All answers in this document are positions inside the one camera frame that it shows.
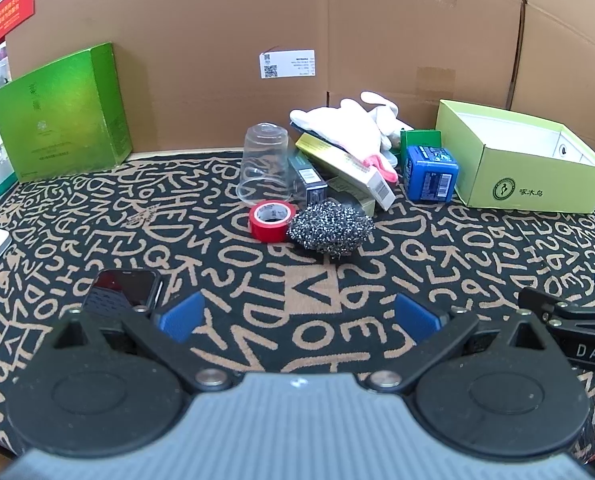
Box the large cardboard backdrop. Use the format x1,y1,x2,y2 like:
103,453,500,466
6,0,595,152

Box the white work gloves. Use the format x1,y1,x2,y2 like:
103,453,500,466
288,91,412,168

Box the white shipping label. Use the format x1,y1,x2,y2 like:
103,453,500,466
259,50,316,79

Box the dark blue small box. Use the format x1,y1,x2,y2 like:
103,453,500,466
288,151,328,209

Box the yellow white long box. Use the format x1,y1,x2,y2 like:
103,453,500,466
295,133,396,211

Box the steel wool scrubber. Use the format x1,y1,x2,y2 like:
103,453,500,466
288,200,375,258

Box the light green open box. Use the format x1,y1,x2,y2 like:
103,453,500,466
436,100,595,214

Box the red tape roll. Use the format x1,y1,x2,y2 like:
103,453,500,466
248,200,296,244

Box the small green box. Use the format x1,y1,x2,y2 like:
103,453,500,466
401,129,442,168

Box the clear plastic cup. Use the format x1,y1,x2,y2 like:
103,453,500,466
235,122,291,206

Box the black smartphone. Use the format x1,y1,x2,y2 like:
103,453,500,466
81,269,163,332

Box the tall dark green box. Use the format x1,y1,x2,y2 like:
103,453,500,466
0,42,132,182

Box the pink glove cuff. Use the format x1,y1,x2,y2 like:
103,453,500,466
363,153,398,184

